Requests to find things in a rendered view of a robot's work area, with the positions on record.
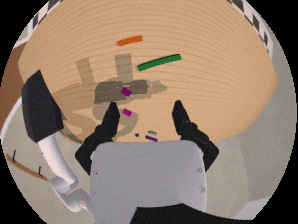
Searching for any dark green rod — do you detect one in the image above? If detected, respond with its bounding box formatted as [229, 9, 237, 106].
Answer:
[137, 54, 182, 72]

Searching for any orange rod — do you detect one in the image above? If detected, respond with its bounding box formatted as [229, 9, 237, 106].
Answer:
[117, 35, 143, 46]

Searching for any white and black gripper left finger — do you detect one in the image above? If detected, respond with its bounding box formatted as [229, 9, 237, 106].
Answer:
[75, 102, 120, 176]

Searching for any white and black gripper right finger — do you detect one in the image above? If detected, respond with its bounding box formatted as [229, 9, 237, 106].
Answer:
[172, 100, 219, 173]

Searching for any small magenta block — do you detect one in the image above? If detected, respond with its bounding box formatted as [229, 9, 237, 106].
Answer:
[121, 87, 131, 97]
[123, 109, 131, 116]

